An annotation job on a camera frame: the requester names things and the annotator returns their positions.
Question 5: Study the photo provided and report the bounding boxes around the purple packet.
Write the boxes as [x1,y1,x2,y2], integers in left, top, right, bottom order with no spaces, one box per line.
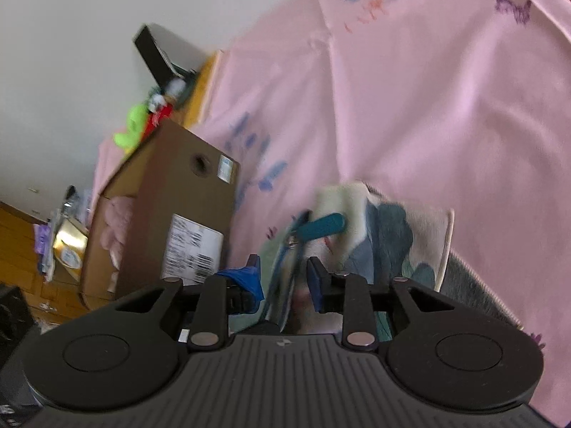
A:
[34,224,55,275]

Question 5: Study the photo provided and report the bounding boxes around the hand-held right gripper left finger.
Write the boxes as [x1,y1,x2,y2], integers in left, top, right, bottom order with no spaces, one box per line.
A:
[111,254,265,352]

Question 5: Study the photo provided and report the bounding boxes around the gold box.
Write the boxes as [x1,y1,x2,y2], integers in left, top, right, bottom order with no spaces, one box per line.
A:
[52,218,89,283]

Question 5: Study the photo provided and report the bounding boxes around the wooden headboard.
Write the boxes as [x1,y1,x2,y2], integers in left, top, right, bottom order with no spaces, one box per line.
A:
[171,51,224,131]

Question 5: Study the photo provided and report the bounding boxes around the black box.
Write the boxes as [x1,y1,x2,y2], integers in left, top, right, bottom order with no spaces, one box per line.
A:
[134,24,198,88]

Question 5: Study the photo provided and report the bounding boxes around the red and white plush toy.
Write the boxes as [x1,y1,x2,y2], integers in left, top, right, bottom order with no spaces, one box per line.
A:
[144,78,187,133]

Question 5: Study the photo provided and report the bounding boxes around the grey cloth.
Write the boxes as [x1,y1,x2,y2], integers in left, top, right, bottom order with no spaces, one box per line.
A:
[438,250,524,331]

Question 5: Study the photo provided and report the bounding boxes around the cardboard box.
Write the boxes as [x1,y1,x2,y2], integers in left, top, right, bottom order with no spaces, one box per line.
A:
[79,118,242,312]

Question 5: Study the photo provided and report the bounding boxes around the printed fabric pouch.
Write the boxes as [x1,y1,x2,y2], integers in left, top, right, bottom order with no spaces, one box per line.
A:
[261,181,455,336]

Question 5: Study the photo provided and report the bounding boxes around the neon green plush toy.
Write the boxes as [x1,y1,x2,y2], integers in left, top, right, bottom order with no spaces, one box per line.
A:
[113,103,151,149]

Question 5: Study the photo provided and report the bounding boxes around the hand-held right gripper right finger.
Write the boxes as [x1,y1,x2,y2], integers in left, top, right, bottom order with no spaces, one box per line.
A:
[307,256,456,351]

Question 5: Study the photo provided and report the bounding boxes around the pink printed bedsheet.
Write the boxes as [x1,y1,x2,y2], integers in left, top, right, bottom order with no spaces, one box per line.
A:
[91,0,571,428]

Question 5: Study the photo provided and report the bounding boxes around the wooden cabinet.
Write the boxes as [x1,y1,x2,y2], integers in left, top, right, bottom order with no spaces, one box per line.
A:
[0,200,90,322]

